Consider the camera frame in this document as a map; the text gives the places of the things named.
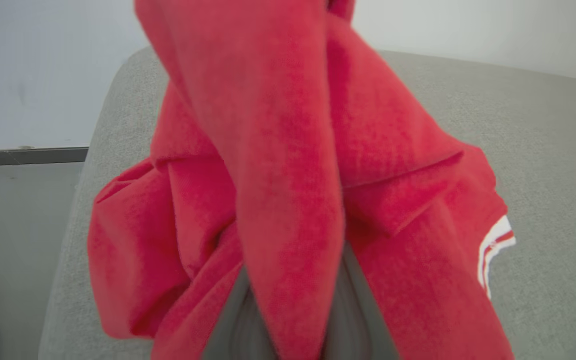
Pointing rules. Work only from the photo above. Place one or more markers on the black wall baseboard strip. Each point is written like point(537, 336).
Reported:
point(18, 156)

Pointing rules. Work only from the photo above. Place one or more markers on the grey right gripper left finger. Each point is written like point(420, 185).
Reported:
point(238, 330)

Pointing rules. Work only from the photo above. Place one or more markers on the grey fabric sofa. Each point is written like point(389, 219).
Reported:
point(543, 150)

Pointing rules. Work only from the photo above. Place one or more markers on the red garment with white trim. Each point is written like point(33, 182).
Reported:
point(288, 150)

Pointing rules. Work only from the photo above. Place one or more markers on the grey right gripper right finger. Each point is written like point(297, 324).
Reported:
point(360, 325)

